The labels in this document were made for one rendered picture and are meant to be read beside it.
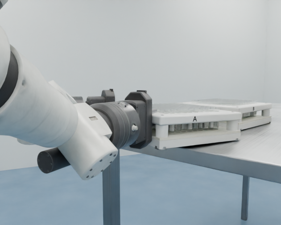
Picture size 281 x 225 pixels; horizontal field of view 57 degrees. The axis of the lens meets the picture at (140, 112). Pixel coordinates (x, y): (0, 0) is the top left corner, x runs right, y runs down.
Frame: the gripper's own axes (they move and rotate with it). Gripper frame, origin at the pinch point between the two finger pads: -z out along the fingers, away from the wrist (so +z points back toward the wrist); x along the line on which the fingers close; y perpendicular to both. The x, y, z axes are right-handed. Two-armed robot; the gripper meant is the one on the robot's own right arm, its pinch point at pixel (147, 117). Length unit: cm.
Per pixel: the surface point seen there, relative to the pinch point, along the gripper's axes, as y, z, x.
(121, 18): -171, -248, -94
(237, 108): 14.6, -29.9, -0.4
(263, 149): 23.6, -10.4, 6.6
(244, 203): 4, -150, 82
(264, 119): 21, -47, 5
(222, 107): 10.1, -31.3, -0.3
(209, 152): 13.9, -2.1, 6.7
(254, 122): 18.5, -39.2, 4.7
